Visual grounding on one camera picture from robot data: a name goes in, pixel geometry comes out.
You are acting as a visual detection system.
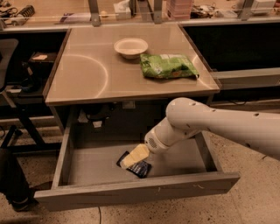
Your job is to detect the dark blue rxbar wrapper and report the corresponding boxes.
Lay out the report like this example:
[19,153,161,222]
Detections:
[116,151,151,179]

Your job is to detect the green chip bag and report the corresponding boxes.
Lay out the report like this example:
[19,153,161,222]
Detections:
[140,54,200,80]

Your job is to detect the white tissue box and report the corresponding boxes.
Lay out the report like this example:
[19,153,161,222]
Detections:
[114,0,131,20]

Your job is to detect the black box with label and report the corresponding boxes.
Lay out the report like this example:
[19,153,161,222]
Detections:
[28,52,57,70]

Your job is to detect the grey counter cabinet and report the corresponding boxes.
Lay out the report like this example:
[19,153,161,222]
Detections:
[45,24,220,130]

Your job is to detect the pink stacked trays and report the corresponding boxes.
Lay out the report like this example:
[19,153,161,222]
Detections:
[166,0,193,20]

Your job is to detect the dark object lower left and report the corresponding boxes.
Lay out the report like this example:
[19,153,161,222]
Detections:
[0,148,35,212]

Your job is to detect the white paper bowl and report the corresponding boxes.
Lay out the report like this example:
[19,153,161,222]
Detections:
[114,38,148,60]

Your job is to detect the grey open drawer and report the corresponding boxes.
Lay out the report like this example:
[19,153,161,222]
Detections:
[35,115,240,211]

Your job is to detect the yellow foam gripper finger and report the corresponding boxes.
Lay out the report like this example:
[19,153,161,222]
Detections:
[120,143,150,169]

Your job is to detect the black office chair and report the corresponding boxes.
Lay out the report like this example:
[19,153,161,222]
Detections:
[0,38,46,150]

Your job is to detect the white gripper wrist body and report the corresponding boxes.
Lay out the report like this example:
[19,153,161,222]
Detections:
[144,128,170,154]

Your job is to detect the black coiled cable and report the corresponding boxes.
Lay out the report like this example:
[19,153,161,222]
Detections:
[17,4,36,19]

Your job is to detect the white device box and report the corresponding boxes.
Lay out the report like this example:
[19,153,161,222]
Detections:
[251,0,276,14]

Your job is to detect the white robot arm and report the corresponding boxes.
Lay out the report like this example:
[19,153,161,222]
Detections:
[120,97,280,169]

